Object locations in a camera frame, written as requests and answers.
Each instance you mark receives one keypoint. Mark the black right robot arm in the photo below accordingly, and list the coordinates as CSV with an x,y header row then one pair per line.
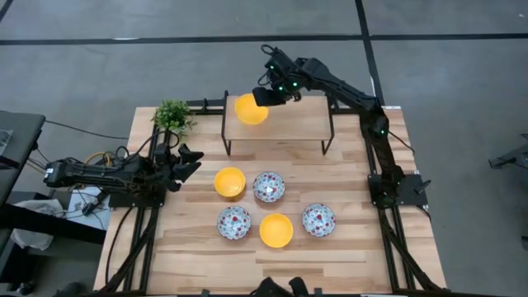
x,y
342,88

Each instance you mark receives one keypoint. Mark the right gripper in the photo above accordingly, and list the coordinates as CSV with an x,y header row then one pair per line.
x,y
290,88

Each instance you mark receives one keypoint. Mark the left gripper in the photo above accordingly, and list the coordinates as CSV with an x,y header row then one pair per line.
x,y
167,165

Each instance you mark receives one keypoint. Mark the black floor stand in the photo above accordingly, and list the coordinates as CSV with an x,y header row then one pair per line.
x,y
511,156

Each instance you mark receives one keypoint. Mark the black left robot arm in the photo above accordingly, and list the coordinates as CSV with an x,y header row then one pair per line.
x,y
103,173

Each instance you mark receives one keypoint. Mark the black desk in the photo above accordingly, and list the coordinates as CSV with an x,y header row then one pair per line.
x,y
20,136

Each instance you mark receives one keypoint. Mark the black aluminium rig frame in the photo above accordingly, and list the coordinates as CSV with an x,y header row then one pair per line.
x,y
147,264
390,264

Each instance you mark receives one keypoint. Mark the yellow mini bowl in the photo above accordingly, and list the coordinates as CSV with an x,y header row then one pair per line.
x,y
249,115
229,182
276,230

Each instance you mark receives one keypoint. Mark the small green potted plant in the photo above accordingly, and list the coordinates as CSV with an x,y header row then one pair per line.
x,y
173,115

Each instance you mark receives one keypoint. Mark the red bowl floral inside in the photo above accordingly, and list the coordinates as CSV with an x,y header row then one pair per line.
x,y
318,220
234,222
269,187

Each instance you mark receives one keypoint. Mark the black bench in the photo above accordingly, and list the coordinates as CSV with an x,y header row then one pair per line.
x,y
49,224

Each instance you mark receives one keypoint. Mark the wooden shelf black legs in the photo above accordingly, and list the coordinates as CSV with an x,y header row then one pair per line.
x,y
297,119

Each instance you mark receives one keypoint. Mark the white box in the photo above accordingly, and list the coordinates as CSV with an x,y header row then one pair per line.
x,y
95,214

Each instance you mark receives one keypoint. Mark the person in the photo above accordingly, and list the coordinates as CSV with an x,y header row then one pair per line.
x,y
268,288

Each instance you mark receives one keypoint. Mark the white plastic bag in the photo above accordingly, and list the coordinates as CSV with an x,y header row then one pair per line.
x,y
31,239

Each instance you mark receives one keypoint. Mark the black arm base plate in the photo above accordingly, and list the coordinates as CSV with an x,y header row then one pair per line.
x,y
412,194
132,202

